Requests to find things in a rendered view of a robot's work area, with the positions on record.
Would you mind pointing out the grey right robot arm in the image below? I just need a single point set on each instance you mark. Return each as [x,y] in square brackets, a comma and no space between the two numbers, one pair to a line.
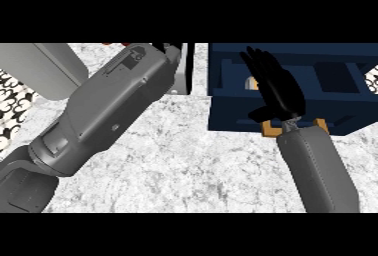
[318,170]

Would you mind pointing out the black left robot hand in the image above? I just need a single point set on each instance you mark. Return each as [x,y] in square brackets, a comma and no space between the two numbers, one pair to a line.
[166,48]

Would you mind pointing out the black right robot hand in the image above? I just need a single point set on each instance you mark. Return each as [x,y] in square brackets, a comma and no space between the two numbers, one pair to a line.
[277,86]

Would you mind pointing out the navy blue drawer front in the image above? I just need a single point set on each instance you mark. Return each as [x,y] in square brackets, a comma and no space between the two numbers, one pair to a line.
[231,115]

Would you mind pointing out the pale orange can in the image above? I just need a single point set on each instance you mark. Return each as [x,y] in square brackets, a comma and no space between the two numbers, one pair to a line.
[252,83]

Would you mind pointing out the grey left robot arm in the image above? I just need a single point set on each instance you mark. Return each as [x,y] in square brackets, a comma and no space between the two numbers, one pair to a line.
[108,106]

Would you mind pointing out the grey and black panel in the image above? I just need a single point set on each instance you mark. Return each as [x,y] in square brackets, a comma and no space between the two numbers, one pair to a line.
[185,70]

